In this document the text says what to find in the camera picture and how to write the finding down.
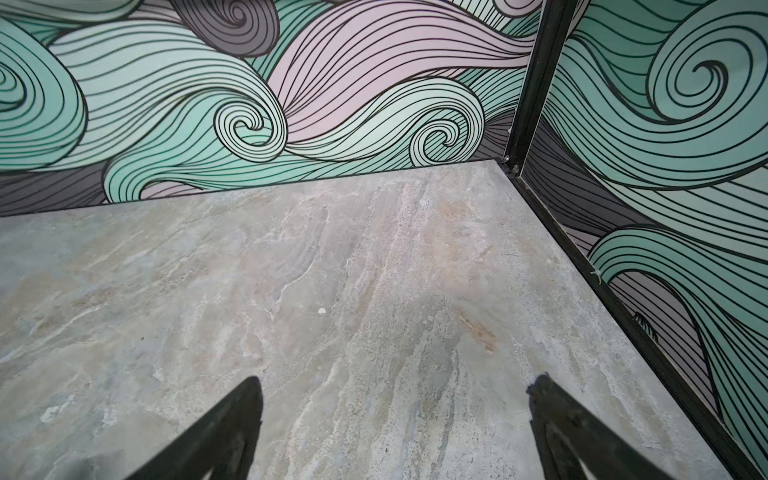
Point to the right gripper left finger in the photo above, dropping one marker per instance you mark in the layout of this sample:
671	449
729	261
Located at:
219	445

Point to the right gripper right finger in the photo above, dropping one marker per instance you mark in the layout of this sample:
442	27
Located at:
572	443

